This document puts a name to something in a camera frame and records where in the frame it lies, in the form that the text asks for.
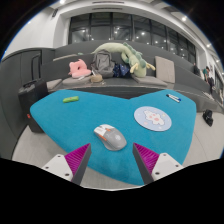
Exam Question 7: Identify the dark blue bag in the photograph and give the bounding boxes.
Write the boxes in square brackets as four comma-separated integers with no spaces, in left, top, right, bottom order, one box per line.
[112,62,132,79]

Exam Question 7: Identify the white marker blue cap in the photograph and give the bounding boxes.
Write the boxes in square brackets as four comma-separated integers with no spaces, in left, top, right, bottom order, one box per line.
[166,93,182,103]

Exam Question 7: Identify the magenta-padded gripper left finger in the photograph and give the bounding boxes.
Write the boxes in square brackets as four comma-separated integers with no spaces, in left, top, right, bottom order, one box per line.
[41,143,93,186]

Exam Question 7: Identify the tan round pouch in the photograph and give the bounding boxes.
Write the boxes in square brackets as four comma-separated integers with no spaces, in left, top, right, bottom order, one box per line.
[90,73,104,84]

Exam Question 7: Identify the green eraser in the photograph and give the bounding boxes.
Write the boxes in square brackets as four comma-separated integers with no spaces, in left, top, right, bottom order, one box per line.
[62,95,80,104]

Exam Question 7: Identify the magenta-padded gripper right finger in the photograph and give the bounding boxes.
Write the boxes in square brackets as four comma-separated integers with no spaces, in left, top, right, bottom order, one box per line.
[132,142,184,185]

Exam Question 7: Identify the round light blue mouse pad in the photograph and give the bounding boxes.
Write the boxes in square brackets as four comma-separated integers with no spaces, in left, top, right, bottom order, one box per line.
[133,105,173,132]

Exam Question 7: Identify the upright beige square cushion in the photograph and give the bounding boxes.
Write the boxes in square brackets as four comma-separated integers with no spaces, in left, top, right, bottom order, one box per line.
[154,55,176,84]

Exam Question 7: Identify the pink plush cushion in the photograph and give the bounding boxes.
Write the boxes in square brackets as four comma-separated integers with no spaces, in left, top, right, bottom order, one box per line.
[68,58,92,79]

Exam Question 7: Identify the grey white computer mouse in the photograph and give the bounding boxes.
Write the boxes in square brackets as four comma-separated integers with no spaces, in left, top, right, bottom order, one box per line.
[93,123,128,152]

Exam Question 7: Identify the green dragon plush toy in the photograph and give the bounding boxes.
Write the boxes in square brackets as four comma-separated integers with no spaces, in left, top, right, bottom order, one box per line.
[92,41,157,78]

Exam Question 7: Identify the grey flat seat cushion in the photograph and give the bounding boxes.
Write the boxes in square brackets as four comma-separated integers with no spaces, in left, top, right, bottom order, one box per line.
[45,78,64,91]
[130,74,168,88]
[61,75,98,88]

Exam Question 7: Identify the person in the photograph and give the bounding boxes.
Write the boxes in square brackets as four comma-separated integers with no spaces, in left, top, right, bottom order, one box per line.
[202,65,216,94]

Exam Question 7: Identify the black suitcase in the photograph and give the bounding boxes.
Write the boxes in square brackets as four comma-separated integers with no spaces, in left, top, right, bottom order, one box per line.
[17,78,49,134]

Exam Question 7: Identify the ceiling lights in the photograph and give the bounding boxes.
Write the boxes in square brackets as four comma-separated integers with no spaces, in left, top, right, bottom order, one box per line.
[58,0,214,49]

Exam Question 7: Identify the grey backpack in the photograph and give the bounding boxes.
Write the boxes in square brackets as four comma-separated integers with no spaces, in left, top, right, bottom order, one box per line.
[90,49,116,79]

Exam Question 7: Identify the black bag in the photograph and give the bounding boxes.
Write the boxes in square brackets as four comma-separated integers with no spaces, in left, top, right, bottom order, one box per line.
[202,108,214,127]

